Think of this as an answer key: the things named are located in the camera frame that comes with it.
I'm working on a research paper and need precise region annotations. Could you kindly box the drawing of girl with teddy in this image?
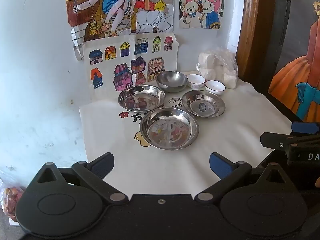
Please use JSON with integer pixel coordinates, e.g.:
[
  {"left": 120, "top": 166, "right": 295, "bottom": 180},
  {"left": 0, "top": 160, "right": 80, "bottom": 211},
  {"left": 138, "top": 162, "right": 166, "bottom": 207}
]
[{"left": 179, "top": 0, "right": 225, "bottom": 30}]

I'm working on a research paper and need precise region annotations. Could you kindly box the painting of orange dress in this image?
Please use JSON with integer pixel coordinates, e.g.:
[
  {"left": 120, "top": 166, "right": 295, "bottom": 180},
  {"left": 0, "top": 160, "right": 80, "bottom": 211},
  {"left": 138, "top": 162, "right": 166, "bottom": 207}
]
[{"left": 267, "top": 0, "right": 320, "bottom": 123}]

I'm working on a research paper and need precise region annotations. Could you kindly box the white red-rimmed ceramic bowl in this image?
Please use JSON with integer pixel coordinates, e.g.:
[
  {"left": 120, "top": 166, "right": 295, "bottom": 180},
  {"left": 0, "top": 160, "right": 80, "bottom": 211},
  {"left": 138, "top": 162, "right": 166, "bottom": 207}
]
[{"left": 205, "top": 80, "right": 226, "bottom": 96}]

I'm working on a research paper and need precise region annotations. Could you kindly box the stainless steel plate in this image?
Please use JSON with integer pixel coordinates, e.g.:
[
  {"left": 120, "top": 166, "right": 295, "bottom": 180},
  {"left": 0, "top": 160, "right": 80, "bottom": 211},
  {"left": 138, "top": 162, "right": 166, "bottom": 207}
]
[
  {"left": 182, "top": 89, "right": 226, "bottom": 118},
  {"left": 118, "top": 85, "right": 166, "bottom": 112},
  {"left": 139, "top": 107, "right": 200, "bottom": 150}
]

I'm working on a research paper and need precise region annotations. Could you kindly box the stainless steel bowl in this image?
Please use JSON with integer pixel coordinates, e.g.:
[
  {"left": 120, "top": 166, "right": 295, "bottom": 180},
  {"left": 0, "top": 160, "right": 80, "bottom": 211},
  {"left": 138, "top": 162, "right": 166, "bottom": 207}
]
[{"left": 156, "top": 71, "right": 188, "bottom": 93}]

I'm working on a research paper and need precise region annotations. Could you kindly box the drawing of figure with fan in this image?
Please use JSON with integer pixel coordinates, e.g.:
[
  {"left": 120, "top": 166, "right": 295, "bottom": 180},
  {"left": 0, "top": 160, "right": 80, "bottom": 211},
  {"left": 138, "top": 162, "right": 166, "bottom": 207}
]
[{"left": 64, "top": 0, "right": 175, "bottom": 60}]

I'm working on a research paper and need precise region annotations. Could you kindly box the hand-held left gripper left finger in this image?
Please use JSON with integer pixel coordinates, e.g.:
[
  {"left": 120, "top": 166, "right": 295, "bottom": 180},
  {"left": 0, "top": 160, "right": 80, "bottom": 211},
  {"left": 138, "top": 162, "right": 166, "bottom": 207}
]
[{"left": 26, "top": 152, "right": 128, "bottom": 204}]

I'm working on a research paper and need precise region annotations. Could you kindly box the clear bag of white rolls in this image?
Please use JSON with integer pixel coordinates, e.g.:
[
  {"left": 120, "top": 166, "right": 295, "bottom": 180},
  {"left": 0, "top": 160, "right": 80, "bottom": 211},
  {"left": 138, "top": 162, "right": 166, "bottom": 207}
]
[{"left": 196, "top": 47, "right": 238, "bottom": 90}]

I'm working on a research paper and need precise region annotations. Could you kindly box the plastic bag of red fruits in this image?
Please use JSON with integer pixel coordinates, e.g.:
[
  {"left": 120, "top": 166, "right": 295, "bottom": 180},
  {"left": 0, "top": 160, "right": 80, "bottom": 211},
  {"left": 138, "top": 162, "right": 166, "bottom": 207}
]
[{"left": 0, "top": 170, "right": 28, "bottom": 227}]

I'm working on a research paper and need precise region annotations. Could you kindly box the wooden door frame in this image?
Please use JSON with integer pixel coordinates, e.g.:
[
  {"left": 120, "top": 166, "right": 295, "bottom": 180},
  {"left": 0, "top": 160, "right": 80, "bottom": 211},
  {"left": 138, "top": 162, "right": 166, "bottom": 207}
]
[{"left": 236, "top": 0, "right": 278, "bottom": 80}]

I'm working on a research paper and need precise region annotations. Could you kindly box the white printed tablecloth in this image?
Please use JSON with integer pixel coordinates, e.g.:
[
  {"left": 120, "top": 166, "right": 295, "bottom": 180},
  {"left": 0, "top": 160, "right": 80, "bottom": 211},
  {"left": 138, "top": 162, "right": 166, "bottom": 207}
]
[{"left": 79, "top": 76, "right": 293, "bottom": 198}]

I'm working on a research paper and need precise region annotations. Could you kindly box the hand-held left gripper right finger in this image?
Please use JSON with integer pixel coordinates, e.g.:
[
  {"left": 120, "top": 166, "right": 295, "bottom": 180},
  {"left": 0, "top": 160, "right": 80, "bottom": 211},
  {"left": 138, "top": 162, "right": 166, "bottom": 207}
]
[{"left": 195, "top": 152, "right": 297, "bottom": 203}]

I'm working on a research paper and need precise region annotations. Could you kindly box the white ceramic cup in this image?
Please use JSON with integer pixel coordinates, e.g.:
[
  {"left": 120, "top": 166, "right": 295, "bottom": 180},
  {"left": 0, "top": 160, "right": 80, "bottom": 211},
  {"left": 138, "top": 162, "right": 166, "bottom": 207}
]
[{"left": 186, "top": 74, "right": 206, "bottom": 90}]

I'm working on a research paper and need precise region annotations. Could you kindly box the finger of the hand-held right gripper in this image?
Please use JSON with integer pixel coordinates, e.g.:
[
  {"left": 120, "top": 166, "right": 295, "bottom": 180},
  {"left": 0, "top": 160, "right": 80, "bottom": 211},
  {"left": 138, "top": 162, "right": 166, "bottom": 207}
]
[
  {"left": 291, "top": 122, "right": 320, "bottom": 134},
  {"left": 260, "top": 132, "right": 293, "bottom": 151}
]

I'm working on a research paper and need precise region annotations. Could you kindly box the coloured houses drawing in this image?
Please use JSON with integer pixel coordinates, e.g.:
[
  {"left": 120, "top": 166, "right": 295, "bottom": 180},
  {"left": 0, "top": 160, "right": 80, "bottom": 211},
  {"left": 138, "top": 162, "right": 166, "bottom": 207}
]
[{"left": 82, "top": 33, "right": 180, "bottom": 98}]

